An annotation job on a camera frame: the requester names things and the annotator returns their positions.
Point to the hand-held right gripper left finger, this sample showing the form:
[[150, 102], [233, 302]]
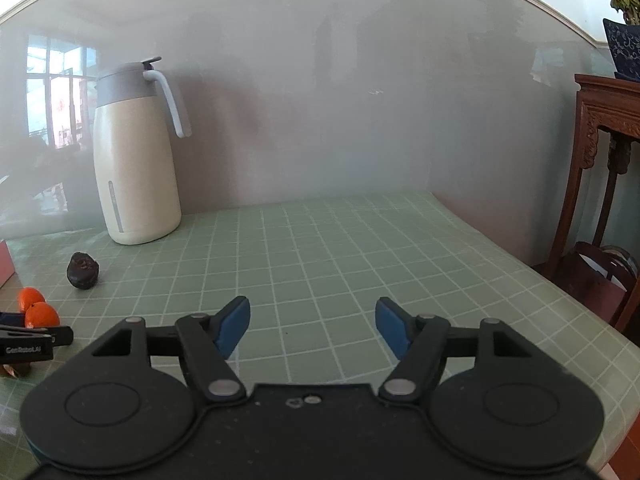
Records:
[[232, 325]]

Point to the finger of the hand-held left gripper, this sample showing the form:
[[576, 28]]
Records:
[[40, 336]]

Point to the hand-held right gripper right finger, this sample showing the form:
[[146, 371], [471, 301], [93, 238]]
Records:
[[392, 327]]

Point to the orange tangerine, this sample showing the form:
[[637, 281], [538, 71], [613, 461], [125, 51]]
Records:
[[42, 316], [30, 297]]

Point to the dark dried tangerine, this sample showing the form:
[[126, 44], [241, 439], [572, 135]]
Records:
[[11, 370], [83, 271]]

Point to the orange and red cardboard box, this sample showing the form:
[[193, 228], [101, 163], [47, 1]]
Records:
[[6, 265]]

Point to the green checkered tablecloth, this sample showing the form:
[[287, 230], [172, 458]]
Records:
[[325, 260]]

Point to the white and grey thermos jug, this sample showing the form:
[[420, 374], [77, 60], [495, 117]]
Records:
[[135, 175]]

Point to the carved wooden stand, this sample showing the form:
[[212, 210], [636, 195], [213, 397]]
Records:
[[595, 120]]

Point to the blue and white flower pot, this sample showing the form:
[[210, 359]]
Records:
[[625, 50]]

